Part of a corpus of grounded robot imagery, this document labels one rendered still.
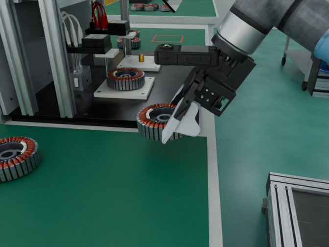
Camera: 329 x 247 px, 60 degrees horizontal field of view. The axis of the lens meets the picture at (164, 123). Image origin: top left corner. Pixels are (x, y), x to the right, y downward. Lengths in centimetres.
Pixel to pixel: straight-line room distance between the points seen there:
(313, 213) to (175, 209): 95
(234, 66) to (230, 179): 128
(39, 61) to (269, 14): 66
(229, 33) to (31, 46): 58
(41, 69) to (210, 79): 57
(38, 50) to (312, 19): 72
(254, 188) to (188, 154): 115
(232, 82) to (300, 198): 96
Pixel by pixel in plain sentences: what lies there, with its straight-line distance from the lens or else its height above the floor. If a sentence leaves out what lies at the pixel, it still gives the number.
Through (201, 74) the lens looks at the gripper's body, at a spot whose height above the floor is 93.
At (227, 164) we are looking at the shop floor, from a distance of 186.
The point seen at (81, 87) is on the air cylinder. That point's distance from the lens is 88.
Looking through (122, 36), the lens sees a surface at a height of 88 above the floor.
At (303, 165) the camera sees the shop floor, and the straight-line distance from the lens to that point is 201.
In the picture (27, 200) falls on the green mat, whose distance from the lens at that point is 55.
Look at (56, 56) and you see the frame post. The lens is 69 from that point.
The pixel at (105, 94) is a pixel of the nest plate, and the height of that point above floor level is 78.
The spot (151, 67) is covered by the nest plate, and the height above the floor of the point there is 78.
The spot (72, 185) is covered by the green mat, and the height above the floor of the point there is 75.
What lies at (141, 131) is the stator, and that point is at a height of 81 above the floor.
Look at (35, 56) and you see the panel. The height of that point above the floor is 87.
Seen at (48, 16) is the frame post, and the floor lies 100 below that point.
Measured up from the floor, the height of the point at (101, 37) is 92.
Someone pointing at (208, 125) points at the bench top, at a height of 75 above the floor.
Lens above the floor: 109
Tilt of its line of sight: 29 degrees down
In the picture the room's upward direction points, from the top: straight up
